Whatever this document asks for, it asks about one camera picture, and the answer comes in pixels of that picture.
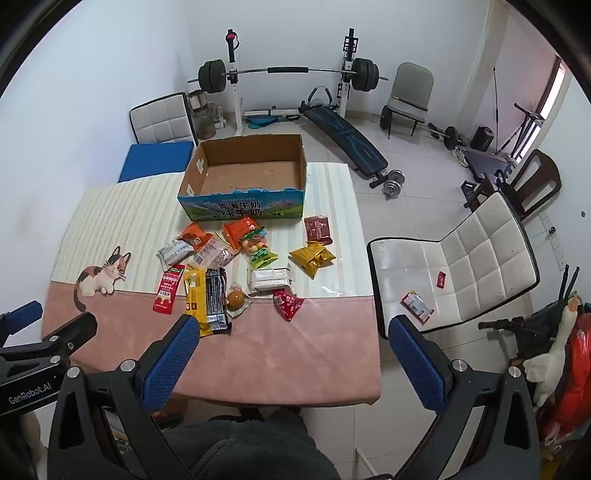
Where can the tiny red flat packet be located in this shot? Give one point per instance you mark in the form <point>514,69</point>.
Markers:
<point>442,279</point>

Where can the white barbell rack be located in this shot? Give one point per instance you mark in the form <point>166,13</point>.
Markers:
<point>235,106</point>

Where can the long barbell with black plates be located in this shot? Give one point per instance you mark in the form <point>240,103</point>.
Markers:
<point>286,70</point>

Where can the long red snack packet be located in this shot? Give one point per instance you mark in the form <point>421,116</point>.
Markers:
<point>168,290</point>

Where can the striped cat print tablecloth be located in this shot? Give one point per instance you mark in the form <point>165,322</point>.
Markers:
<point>300,350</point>

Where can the dark red snack packet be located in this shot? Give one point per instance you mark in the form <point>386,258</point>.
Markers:
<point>317,228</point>

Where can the loose black weight plate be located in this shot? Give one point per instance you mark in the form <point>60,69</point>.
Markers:
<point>386,117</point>

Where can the green colourful candy packet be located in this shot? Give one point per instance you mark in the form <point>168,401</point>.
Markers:
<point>258,253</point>

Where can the white quilted chair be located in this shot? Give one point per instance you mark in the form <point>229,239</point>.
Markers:
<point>161,117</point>
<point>485,258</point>

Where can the glass jar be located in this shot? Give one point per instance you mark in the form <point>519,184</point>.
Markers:
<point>203,117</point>

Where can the white goose plush toy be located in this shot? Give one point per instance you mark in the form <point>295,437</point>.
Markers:
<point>549,364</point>

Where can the person's dark fleece clothing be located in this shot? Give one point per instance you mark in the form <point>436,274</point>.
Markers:
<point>254,452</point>

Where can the dark wooden chair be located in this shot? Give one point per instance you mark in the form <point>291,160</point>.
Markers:
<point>538,180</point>

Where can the small red crumpled packet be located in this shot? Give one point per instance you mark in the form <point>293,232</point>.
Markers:
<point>287,305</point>

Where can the pale translucent snack packet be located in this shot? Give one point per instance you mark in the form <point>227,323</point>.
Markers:
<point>213,254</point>

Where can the grey chair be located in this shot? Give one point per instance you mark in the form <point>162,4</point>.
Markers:
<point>413,83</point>

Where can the long yellow snack packet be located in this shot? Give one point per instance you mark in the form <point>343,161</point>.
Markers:
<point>195,300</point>

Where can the black scooter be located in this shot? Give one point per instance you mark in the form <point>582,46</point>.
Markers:
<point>531,330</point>

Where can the short barbell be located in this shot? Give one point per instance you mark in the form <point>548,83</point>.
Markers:
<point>451,137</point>

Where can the small yellow snack packet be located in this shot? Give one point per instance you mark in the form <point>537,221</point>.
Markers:
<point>311,258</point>

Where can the black tripod stand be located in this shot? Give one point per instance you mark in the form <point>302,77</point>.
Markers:
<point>530,115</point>

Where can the printed cardboard box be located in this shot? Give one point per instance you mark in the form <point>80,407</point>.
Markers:
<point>244,210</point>

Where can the red plastic bag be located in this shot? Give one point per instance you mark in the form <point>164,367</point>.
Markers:
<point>577,369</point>

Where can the red and white packet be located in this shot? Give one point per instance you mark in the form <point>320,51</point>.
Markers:
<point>415,305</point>

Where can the grey padded bench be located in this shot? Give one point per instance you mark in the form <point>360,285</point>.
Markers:
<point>487,160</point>

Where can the clear braised egg packet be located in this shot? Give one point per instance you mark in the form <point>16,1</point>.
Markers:
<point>235,300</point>

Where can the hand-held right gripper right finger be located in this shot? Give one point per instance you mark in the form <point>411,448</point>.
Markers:
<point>415,364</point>

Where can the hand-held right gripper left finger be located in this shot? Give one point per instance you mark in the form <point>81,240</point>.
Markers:
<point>171,364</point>

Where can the teal floor disc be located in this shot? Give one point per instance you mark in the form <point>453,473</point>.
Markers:
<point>261,122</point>

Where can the chrome dumbbell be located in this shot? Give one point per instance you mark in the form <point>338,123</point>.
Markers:
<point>393,183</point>

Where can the blue seat cushion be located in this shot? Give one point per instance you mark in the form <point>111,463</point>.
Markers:
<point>154,161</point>

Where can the orange snack packet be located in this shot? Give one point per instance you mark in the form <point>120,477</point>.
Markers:
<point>194,233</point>
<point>238,230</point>

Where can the white grey snack packet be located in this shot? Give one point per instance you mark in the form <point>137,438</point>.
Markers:
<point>173,251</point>

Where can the black speaker box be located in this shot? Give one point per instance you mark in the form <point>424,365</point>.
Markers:
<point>482,138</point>

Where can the long black snack packet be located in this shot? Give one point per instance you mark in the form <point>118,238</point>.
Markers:
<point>216,300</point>

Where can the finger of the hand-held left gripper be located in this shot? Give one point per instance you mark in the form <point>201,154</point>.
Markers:
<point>69,334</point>
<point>23,314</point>

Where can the black sit-up bench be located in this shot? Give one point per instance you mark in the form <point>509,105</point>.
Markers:
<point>351,138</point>

